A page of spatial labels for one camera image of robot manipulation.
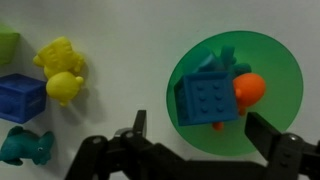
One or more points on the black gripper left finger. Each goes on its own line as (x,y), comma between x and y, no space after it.
(141,122)

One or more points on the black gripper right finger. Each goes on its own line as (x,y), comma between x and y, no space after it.
(261,131)

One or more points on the blue studded toy block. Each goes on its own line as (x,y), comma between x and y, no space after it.
(208,98)

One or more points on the green translucent bowl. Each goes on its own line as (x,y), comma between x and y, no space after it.
(276,66)

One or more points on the blue embossed toy block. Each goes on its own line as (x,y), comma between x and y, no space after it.
(21,98)

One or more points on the lime green embossed toy block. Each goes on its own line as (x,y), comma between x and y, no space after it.
(6,46)

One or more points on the orange rubber toy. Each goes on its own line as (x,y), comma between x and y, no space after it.
(250,88)

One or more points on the teal plastic toy piece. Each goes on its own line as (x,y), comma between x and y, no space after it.
(226,60)

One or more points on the yellow rubber animal toy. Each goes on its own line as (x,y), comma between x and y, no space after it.
(61,71)

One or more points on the teal rubber animal toy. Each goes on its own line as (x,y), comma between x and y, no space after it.
(25,146)

